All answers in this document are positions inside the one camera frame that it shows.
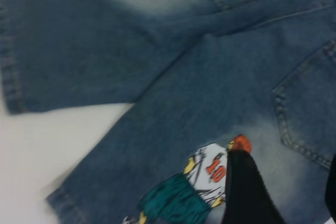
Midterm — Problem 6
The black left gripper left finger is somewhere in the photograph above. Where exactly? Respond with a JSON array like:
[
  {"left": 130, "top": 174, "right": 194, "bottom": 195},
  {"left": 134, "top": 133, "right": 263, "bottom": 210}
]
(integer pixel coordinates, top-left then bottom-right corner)
[{"left": 222, "top": 150, "right": 286, "bottom": 224}]

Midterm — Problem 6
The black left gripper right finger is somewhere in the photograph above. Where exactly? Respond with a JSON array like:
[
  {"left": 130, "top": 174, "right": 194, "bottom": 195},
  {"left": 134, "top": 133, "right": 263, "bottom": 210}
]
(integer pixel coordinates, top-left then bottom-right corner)
[{"left": 324, "top": 153, "right": 336, "bottom": 221}]

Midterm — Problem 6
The blue denim shorts basketball print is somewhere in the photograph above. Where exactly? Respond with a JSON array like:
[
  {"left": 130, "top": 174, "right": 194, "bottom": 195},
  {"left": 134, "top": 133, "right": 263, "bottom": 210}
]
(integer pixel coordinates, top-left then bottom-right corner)
[{"left": 0, "top": 0, "right": 336, "bottom": 224}]

